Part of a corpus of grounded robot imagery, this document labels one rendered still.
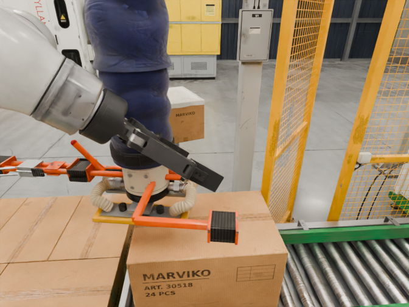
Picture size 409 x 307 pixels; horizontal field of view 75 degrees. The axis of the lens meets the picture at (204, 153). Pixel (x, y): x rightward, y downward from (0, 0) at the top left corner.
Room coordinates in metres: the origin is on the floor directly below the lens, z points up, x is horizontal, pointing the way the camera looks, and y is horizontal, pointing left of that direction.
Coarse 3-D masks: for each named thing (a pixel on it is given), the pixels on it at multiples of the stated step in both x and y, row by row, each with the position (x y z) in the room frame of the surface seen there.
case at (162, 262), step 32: (224, 192) 1.08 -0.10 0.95; (256, 192) 1.08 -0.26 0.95; (256, 224) 0.86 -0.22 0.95; (128, 256) 0.69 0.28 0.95; (160, 256) 0.69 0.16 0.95; (192, 256) 0.69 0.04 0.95; (224, 256) 0.69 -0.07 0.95; (256, 256) 0.70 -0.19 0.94; (160, 288) 0.67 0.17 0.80; (192, 288) 0.68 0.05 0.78; (224, 288) 0.69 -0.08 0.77; (256, 288) 0.70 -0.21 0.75
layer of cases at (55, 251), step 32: (0, 224) 1.30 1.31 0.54; (32, 224) 1.30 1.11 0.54; (64, 224) 1.30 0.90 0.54; (96, 224) 1.30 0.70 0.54; (128, 224) 1.30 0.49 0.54; (0, 256) 1.04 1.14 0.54; (32, 256) 1.04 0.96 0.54; (64, 256) 1.04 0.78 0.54; (96, 256) 1.04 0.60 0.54; (0, 288) 0.85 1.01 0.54; (32, 288) 0.85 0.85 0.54; (64, 288) 0.85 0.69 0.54; (96, 288) 0.85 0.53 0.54
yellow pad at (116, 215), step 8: (112, 208) 0.78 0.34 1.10; (120, 208) 0.76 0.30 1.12; (152, 208) 0.78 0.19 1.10; (160, 208) 0.75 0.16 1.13; (168, 208) 0.78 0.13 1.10; (96, 216) 0.74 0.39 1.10; (104, 216) 0.74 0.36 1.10; (112, 216) 0.74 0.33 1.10; (120, 216) 0.74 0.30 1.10; (128, 216) 0.73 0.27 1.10; (152, 216) 0.73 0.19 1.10; (160, 216) 0.73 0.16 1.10; (168, 216) 0.73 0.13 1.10; (176, 216) 0.73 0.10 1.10; (184, 216) 0.74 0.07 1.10
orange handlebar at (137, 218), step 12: (48, 168) 0.87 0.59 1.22; (60, 168) 0.90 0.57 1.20; (96, 168) 0.89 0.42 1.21; (108, 168) 0.88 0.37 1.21; (120, 168) 0.88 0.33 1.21; (144, 192) 0.72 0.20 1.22; (144, 204) 0.66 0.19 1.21; (132, 216) 0.60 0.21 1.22; (144, 216) 0.60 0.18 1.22; (192, 228) 0.57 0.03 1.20; (204, 228) 0.56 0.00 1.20
